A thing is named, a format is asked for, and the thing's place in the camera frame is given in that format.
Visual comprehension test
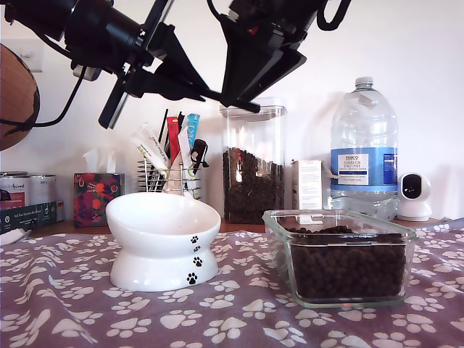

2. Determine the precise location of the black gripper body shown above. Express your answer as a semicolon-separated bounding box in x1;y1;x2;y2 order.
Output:
83;0;174;130

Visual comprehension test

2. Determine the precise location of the white ceramic paw-print cat bowl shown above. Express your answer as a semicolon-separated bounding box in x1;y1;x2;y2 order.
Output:
105;192;222;293

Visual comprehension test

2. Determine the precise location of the thin black stick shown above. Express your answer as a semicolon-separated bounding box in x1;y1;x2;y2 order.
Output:
157;108;170;146

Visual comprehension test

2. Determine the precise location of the blue treat sachet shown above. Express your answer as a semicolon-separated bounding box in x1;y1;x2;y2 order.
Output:
185;113;202;149

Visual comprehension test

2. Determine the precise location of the white sachet with script print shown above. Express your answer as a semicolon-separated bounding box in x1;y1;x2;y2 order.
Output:
138;123;170;170

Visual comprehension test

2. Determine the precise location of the red treat sachet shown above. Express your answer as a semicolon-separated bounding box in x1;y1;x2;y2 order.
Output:
166;115;183;166

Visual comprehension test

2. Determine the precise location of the white sachet with green print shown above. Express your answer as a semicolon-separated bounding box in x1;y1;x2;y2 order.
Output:
130;132;171;179

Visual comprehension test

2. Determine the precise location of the black plastic clip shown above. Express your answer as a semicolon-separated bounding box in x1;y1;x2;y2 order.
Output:
189;139;210;175

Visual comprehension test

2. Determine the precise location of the tall clear jar white lid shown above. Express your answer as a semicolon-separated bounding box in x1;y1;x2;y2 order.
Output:
218;96;289;225

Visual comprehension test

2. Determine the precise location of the large clear water bottle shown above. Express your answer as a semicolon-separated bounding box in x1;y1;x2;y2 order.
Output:
329;76;399;222

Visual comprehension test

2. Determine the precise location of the white tissue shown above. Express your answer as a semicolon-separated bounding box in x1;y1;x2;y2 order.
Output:
82;149;117;175

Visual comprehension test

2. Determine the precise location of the small grey printed carton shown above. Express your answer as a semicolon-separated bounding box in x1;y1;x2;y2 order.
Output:
291;159;324;211

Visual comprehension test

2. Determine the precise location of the round brown woven disc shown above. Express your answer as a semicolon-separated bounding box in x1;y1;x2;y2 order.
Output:
0;43;41;152

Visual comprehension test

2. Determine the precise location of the brown kibble in tall jar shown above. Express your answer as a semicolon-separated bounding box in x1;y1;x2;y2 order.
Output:
221;146;285;225

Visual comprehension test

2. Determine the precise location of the floral tissue box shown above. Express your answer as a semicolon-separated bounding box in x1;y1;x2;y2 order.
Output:
73;172;126;228

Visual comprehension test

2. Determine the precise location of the tin can with white label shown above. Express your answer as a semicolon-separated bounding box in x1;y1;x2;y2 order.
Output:
30;174;58;206

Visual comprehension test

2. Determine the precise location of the tin can with red label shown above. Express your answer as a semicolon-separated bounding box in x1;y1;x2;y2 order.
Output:
0;171;31;211

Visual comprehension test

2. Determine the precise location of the square clear glass dish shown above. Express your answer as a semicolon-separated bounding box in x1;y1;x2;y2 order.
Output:
262;209;418;310

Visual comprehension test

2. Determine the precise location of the dark green flat carton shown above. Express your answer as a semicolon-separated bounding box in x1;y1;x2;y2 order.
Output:
0;201;59;236

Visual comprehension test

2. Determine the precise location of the brown kibble mass in dish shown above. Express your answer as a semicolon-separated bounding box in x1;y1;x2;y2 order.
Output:
289;225;407;301

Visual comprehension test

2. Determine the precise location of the small white flat dish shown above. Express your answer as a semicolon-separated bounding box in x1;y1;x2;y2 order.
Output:
0;228;32;247

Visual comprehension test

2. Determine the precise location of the purple paw-print cloth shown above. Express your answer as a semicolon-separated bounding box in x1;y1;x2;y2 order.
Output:
0;218;464;348

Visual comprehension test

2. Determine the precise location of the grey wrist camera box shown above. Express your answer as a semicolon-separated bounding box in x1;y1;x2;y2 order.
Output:
71;64;103;81

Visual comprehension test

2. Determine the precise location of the thin black camera cable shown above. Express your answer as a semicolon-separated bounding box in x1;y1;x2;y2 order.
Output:
206;0;224;18

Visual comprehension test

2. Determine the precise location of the thick black sleeved cable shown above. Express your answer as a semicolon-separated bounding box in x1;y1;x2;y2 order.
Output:
316;0;353;32

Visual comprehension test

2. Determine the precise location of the black arm loop cable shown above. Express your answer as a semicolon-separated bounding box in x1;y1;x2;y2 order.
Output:
34;30;73;55

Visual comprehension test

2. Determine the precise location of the chrome wire basket holder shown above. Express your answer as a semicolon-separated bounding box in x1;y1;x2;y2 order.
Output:
136;159;202;200

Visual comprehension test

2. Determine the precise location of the white wall switch plate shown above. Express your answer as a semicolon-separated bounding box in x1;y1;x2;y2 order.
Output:
20;45;44;73

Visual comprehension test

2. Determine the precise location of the small white round camera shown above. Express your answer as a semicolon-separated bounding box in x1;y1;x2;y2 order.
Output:
396;173;434;223

